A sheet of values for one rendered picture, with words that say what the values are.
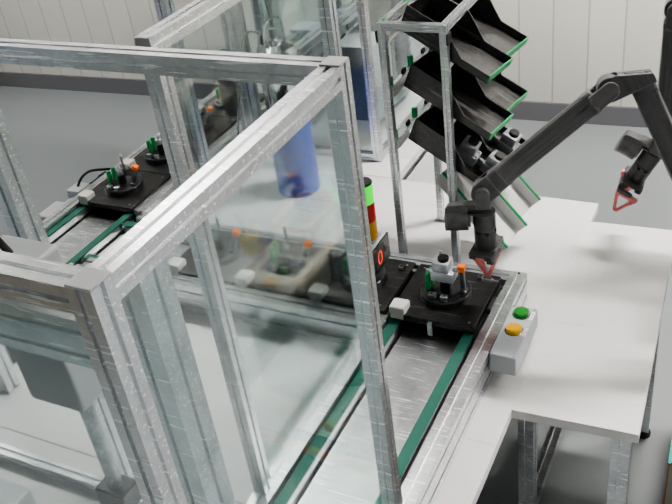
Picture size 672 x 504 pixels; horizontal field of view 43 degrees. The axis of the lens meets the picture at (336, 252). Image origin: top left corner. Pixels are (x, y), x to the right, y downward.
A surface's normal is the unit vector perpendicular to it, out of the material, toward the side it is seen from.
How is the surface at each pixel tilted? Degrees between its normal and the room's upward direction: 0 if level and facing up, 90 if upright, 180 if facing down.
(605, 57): 90
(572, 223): 0
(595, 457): 0
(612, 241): 0
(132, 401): 90
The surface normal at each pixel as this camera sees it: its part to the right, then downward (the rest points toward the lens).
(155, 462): 0.89, 0.15
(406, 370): -0.12, -0.83
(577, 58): -0.40, 0.54
